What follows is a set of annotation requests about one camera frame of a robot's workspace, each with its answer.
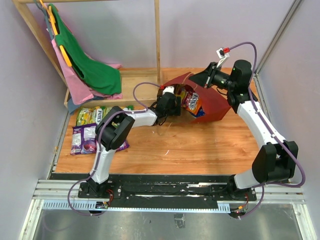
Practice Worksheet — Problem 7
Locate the aluminium frame post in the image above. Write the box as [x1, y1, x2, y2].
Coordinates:
[253, 0, 305, 76]

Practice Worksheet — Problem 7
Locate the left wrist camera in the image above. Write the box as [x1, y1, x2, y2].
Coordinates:
[160, 86, 175, 96]

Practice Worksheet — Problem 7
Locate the green shirt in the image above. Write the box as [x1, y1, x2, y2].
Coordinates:
[48, 3, 122, 95]

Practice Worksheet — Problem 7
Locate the yellow hanger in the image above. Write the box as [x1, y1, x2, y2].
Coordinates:
[38, 0, 73, 68]

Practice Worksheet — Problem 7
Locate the purple Fox's candy bag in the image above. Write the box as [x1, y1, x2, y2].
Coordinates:
[116, 140, 130, 152]

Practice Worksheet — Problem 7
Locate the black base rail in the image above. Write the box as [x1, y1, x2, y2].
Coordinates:
[78, 174, 257, 211]

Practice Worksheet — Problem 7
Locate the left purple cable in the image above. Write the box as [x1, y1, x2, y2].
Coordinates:
[67, 82, 166, 217]

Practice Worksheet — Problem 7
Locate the blue snack pack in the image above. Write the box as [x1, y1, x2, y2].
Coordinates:
[191, 107, 205, 118]

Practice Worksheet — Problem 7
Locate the purple snack bag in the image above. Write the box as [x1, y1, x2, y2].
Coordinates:
[70, 123, 97, 156]

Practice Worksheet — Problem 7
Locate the wooden clothes rack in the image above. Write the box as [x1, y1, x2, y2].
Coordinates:
[13, 0, 163, 108]

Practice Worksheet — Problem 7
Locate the pink shirt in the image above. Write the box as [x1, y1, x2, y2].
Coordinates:
[51, 38, 123, 105]

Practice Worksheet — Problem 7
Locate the red brown paper bag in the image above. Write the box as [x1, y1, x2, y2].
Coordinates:
[161, 72, 231, 126]

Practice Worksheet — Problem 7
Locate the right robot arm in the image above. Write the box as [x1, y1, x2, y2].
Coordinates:
[189, 59, 299, 200]

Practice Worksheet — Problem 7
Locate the grey hanger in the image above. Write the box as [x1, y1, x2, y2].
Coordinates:
[33, 0, 58, 40]

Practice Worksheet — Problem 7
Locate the blue grey cloth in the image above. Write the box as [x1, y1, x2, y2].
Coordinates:
[67, 98, 86, 115]

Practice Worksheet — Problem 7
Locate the green Fox's candy bag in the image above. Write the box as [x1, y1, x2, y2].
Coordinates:
[110, 105, 134, 127]
[75, 106, 111, 126]

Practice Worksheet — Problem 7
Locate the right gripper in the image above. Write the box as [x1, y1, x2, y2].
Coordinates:
[188, 62, 236, 91]

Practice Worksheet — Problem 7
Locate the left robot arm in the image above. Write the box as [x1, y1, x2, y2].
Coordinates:
[78, 92, 182, 198]

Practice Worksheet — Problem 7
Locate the orange Fox's candy bag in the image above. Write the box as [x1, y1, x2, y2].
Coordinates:
[180, 85, 202, 117]

